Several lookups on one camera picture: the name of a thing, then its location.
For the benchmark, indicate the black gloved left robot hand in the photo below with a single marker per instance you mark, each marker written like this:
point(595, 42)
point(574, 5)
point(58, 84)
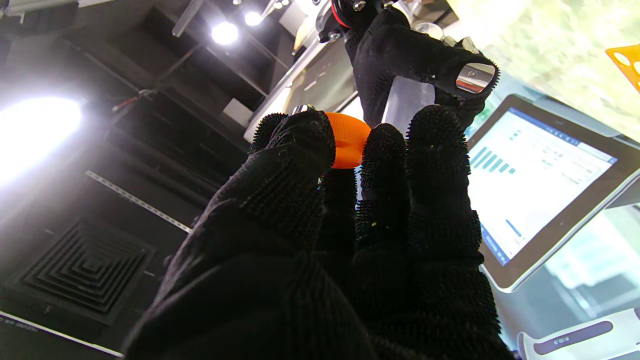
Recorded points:
point(280, 260)

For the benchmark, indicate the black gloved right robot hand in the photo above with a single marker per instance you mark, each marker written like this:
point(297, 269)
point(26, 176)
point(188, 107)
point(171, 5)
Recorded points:
point(390, 50)

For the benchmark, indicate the clear plastic test tube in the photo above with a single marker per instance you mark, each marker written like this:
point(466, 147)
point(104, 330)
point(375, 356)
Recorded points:
point(407, 100)

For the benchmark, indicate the orange screw cap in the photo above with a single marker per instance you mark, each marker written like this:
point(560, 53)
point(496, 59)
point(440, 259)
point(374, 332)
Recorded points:
point(350, 140)

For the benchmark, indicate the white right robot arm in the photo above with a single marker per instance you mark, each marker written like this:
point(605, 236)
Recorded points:
point(360, 6)

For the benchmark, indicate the orange test tube rack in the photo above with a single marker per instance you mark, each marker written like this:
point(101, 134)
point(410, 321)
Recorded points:
point(627, 62)

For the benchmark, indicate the round ceiling spotlight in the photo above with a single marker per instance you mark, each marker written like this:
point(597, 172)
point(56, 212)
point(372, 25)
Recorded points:
point(224, 33)
point(253, 18)

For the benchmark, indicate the square ceiling air vent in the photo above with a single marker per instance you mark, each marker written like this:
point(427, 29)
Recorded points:
point(87, 270)

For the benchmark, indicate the printed laboratory backdrop poster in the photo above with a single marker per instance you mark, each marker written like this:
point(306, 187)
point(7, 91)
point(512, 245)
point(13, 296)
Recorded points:
point(540, 190)

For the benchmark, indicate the large bright ceiling light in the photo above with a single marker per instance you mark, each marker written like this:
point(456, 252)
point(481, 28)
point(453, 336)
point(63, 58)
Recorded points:
point(35, 135)

